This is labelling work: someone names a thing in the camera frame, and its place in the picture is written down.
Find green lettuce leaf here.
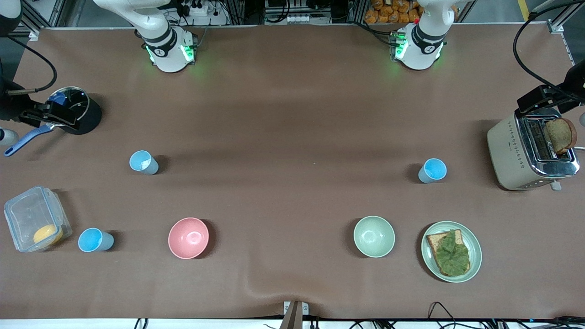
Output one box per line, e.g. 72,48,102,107
434,230,471,276

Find pale green bowl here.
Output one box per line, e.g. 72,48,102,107
353,216,396,258

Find brown table cover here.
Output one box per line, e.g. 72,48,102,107
0,24,585,320

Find aluminium frame rail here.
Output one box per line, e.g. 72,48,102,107
18,0,62,39
546,18,577,67

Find brown toast slice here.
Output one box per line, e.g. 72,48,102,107
543,118,578,155

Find black looped cable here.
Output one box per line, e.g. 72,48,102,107
427,301,458,329

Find clear plastic food container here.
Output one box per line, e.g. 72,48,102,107
4,186,73,253

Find pink bowl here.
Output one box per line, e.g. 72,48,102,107
168,218,210,260

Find pale blue plastic cup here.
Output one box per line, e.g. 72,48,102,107
129,150,160,175

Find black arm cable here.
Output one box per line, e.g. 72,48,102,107
6,36,57,96
512,0,585,102

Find bright blue plastic cup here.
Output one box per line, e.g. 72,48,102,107
78,228,115,253
418,158,447,184

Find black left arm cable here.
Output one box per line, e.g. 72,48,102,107
512,0,585,102

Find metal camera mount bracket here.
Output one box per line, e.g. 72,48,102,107
283,301,309,329

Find brown bread slice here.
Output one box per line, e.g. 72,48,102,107
426,229,471,277

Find orange snack bags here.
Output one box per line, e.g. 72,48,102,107
364,0,422,25

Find round orange food piece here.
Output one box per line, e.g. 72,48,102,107
33,224,64,245

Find glass lid with blue knob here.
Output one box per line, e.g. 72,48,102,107
48,87,90,123

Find beige and chrome toaster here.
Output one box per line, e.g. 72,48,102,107
486,107,580,191

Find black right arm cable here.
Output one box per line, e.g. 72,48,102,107
6,36,57,96

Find power strip with black plugs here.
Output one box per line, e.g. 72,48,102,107
179,0,212,17

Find pale green plate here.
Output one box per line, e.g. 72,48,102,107
421,221,483,283

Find black pot with blue handle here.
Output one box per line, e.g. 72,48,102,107
4,86,102,157

